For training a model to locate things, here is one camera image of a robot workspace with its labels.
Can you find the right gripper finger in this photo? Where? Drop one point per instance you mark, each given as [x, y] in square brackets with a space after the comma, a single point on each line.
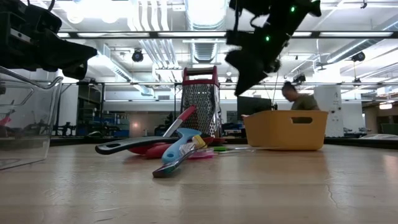
[238, 62]
[252, 76]

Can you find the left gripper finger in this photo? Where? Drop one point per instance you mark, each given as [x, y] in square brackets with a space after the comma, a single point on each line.
[71, 51]
[76, 72]

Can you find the steel box grater red trim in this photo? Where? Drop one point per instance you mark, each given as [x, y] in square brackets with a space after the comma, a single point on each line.
[200, 105]

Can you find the yellow-orange plastic bin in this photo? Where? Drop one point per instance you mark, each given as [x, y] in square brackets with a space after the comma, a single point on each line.
[273, 133]

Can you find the red spatula steel shaft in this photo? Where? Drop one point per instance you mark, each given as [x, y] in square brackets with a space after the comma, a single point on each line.
[186, 113]

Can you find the blue silicone spoon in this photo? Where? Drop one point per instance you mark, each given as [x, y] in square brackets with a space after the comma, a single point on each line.
[177, 149]

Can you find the red silicone spoon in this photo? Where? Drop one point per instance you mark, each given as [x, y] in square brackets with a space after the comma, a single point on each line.
[158, 152]

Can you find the iridescent rainbow cutlery piece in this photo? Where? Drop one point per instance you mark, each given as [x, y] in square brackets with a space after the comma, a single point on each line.
[168, 169]

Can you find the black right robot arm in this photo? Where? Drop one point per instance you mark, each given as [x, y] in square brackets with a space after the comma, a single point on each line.
[280, 15]

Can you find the black monitor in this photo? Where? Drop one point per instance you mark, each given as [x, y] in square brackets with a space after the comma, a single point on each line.
[253, 107]

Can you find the dark storage shelf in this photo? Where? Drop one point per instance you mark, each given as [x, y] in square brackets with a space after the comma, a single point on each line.
[90, 109]

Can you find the person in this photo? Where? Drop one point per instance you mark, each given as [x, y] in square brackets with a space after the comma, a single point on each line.
[303, 102]

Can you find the clear plastic bin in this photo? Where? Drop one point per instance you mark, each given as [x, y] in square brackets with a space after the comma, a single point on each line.
[25, 124]

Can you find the black ceiling camera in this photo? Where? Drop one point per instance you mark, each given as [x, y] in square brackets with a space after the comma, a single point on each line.
[359, 56]
[137, 56]

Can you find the black aluminium table frame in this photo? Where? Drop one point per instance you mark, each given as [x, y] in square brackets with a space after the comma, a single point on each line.
[357, 142]

